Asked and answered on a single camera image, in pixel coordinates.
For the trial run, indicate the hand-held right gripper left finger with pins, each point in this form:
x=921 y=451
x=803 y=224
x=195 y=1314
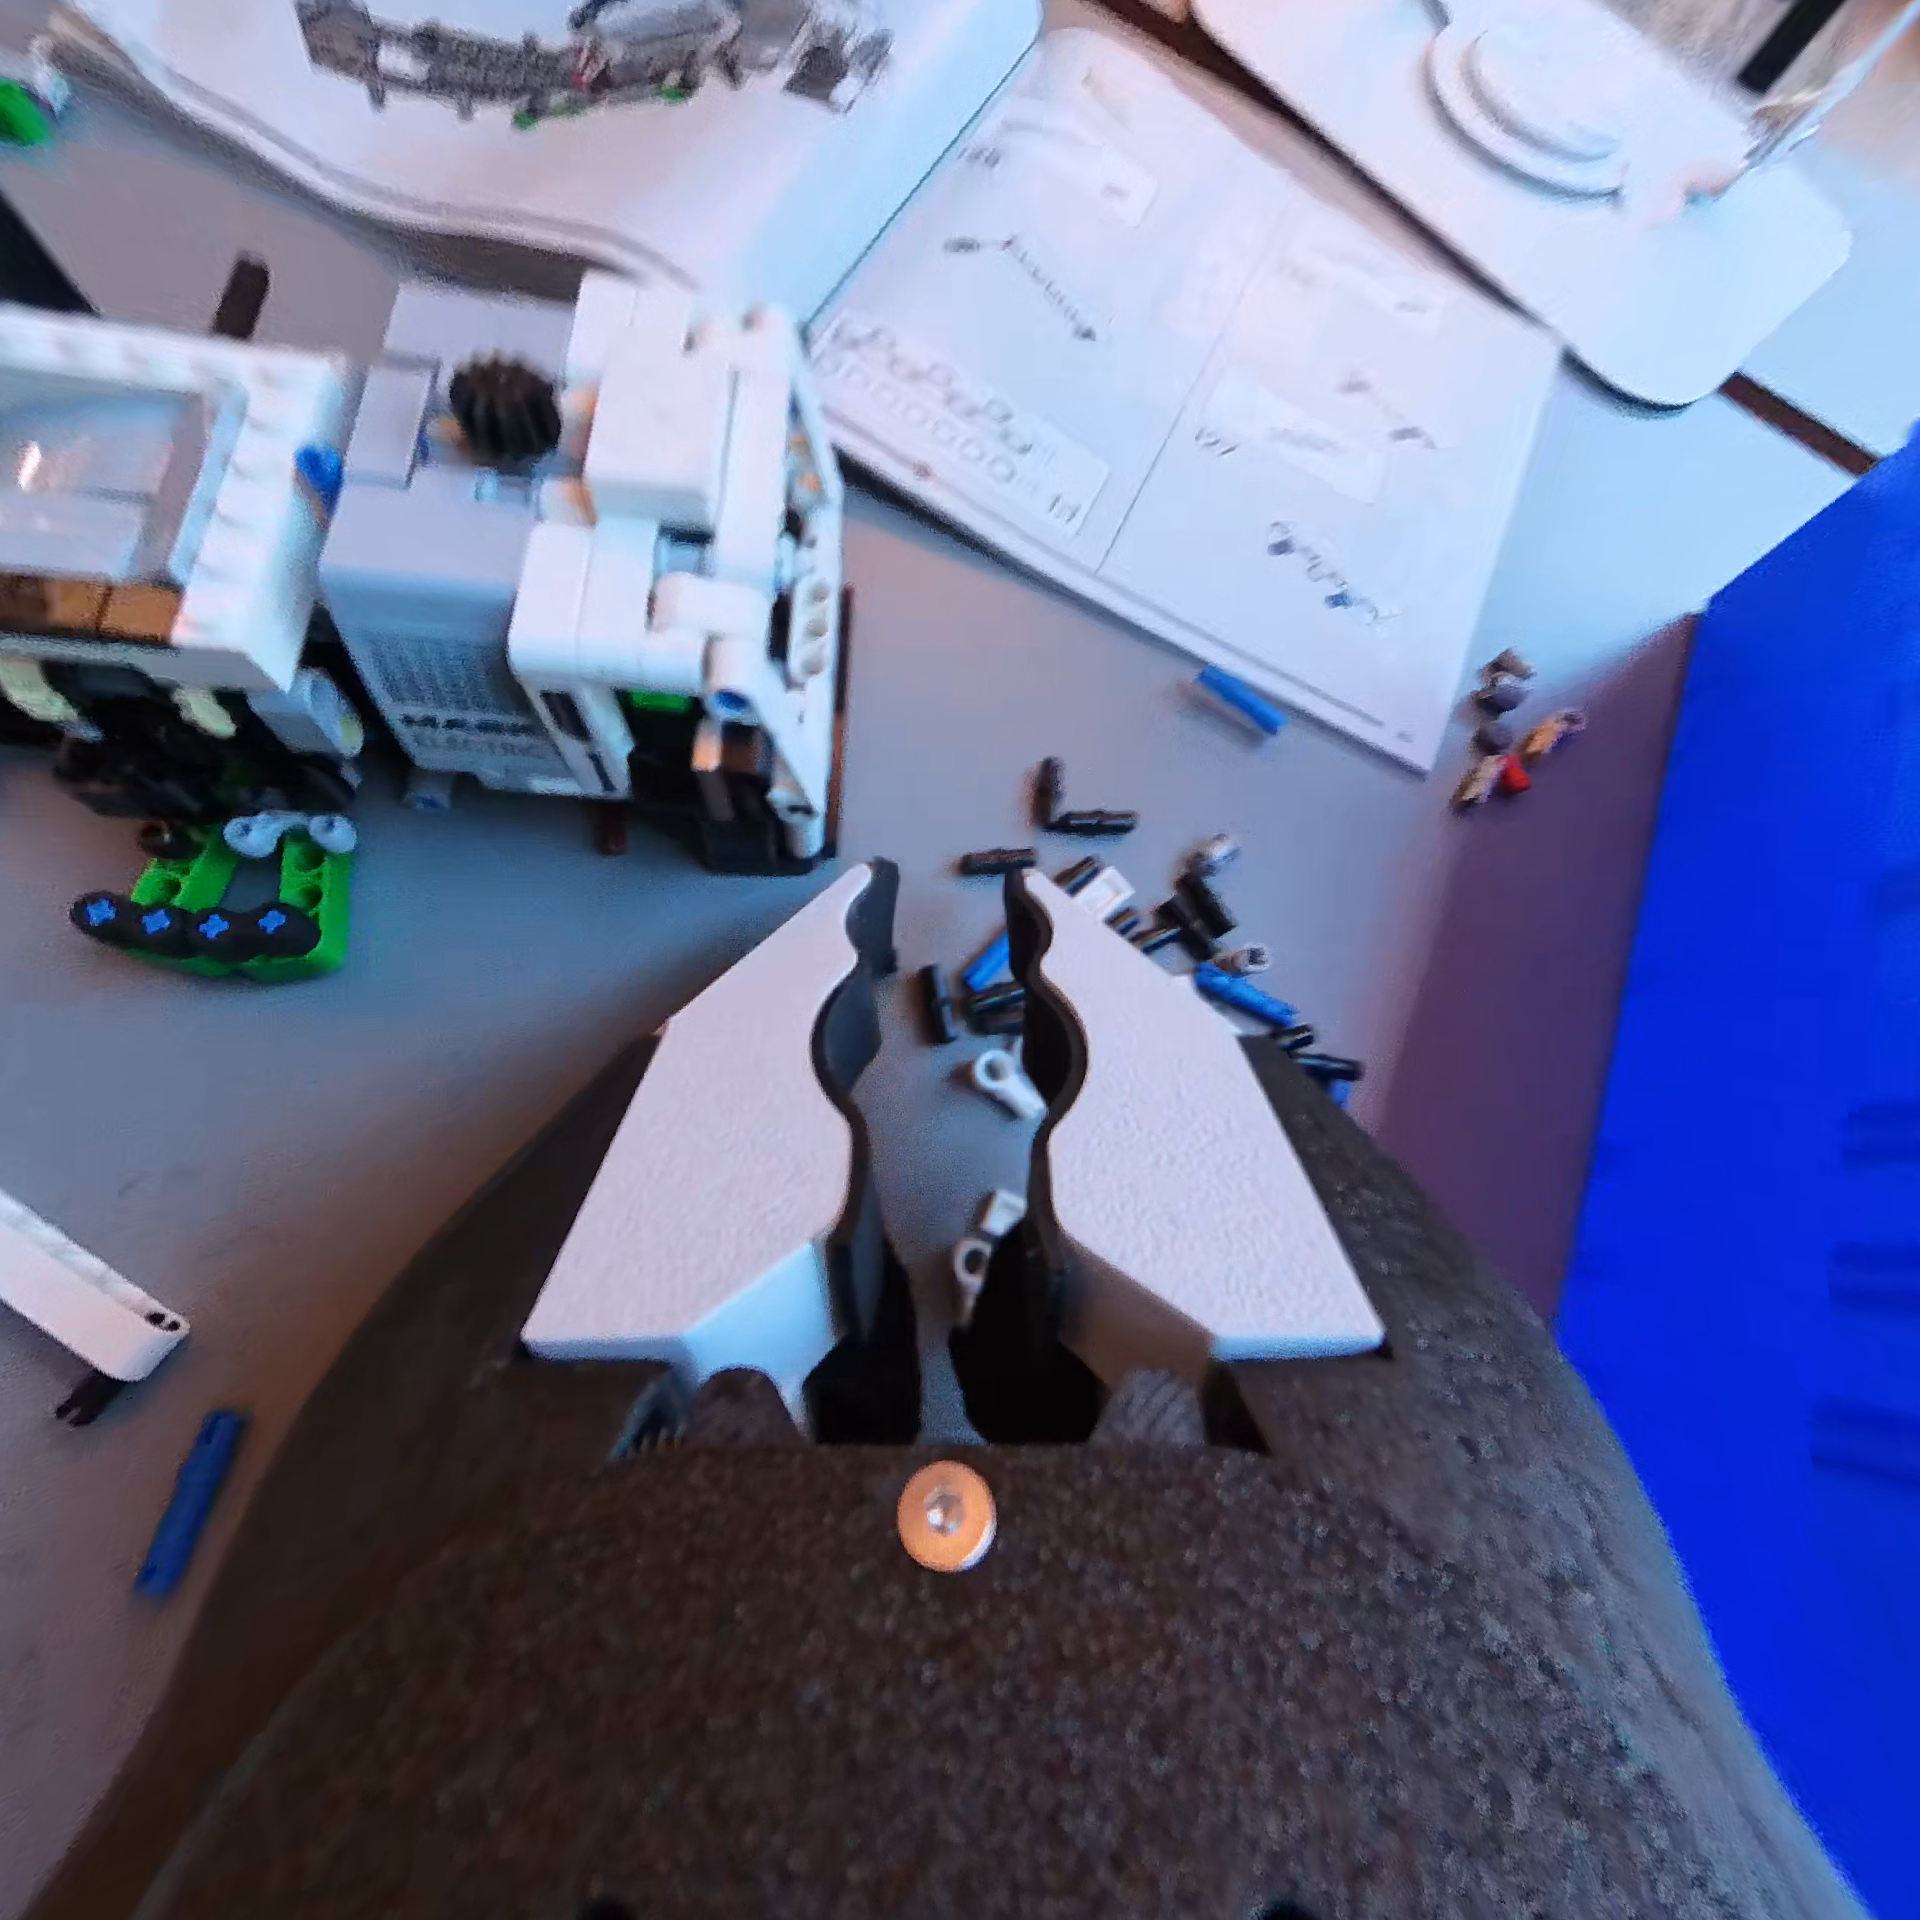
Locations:
x=722 y=1172

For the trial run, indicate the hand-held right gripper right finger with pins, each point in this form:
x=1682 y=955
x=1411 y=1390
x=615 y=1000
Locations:
x=1202 y=1184

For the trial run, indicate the pile of small lego pins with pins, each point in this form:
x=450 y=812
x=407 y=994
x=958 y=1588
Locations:
x=1186 y=916

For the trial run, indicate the small white lego connector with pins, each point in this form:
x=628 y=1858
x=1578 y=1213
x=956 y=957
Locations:
x=1003 y=1079
x=985 y=1245

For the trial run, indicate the blue lego pin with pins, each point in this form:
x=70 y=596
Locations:
x=1242 y=700

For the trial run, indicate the cluster of tan lego pieces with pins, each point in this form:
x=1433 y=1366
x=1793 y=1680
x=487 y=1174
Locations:
x=1508 y=735

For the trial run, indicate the blue lego axle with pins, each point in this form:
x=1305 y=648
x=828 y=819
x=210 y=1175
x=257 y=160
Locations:
x=193 y=1501

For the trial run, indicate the white lego vehicle model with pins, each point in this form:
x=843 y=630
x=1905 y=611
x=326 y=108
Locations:
x=630 y=540

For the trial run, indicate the white lego beam with black pin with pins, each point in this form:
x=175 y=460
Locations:
x=83 y=1283

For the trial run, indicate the open lego instruction booklet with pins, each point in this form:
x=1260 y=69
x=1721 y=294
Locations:
x=1202 y=451

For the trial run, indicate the green lego plate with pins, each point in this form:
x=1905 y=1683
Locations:
x=19 y=108

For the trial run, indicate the blue bin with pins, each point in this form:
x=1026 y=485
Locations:
x=1770 y=1126

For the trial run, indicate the white box with picture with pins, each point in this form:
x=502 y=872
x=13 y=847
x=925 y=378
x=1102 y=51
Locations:
x=675 y=150

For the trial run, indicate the white stand base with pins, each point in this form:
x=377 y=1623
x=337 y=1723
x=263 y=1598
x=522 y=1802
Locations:
x=1622 y=195

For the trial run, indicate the green lego frame with black links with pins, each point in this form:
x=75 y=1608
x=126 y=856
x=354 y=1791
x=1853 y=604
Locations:
x=226 y=922

